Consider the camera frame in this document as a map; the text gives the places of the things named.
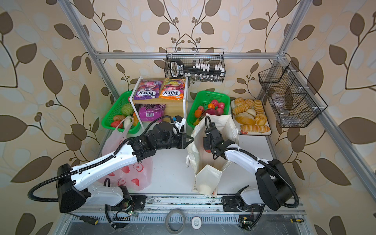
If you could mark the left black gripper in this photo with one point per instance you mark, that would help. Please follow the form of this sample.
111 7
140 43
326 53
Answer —
182 141

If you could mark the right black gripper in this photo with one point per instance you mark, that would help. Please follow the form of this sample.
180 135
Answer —
205 143

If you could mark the cream canvas tote bag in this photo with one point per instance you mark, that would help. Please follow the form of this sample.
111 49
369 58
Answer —
207 170

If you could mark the green fruit basket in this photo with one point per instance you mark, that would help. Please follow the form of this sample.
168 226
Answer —
203 98

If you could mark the purple snack bag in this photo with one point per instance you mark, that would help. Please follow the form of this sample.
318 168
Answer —
150 112

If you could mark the pink plastic grocery bag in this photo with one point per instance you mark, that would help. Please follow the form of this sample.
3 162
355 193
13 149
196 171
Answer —
135 176

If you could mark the orange Fox's candy bag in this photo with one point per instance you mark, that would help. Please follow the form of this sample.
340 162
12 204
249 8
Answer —
172 89

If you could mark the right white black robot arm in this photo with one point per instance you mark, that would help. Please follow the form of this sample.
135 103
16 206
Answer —
274 186

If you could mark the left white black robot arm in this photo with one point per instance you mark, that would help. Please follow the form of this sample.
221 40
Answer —
75 185

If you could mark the pink dragon fruit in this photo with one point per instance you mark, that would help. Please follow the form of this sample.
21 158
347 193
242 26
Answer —
210 112

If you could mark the orange tangerine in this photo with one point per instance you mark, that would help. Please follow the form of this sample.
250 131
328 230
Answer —
198 113

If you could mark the large round bread loaf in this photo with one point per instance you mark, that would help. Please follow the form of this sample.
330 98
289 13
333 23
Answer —
245 119

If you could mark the white bread tray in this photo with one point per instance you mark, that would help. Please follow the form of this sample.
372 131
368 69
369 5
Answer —
256 109

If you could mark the white wooden two-tier shelf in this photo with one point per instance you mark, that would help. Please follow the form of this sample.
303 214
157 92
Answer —
173 107

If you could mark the purple Fox's candy bag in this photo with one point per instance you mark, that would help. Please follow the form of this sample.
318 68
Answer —
148 89

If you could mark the green cabbage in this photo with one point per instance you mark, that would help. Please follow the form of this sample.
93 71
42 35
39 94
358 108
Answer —
127 109

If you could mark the left green vegetable basket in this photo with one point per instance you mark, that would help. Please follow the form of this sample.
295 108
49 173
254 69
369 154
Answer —
116 110

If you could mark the red strawberry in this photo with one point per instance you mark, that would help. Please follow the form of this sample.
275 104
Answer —
117 123

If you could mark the black barcode scanner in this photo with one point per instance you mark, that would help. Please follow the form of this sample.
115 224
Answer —
176 68

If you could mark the grey tape roll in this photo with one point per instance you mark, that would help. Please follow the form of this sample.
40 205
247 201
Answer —
175 221

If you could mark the yellow black screwdriver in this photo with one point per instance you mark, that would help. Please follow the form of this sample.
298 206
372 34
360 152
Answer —
297 220

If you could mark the black wire basket rear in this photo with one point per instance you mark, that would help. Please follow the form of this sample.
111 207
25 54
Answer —
200 64

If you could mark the black wire basket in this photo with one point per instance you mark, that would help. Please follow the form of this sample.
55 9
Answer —
200 64
293 98

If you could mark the black wire basket right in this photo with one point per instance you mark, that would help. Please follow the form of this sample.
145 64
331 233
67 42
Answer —
293 98

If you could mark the black handle screwdriver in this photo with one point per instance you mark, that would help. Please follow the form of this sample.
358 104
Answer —
86 219

